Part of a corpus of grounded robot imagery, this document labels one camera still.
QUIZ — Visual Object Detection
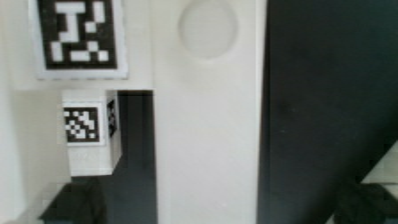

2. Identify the white chair leg block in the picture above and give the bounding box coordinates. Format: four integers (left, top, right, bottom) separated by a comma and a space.
61, 90, 122, 177

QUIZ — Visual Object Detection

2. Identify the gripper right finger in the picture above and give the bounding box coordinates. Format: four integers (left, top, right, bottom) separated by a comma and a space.
331, 183, 398, 224

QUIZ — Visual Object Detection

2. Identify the white chair back frame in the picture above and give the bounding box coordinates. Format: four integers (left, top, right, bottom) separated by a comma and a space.
0, 0, 268, 224

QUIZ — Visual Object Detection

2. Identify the white U-shaped fence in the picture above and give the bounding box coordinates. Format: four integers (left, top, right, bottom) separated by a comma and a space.
358, 141, 398, 184

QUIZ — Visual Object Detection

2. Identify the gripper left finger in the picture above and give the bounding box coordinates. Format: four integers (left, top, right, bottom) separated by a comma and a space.
38, 178, 106, 224

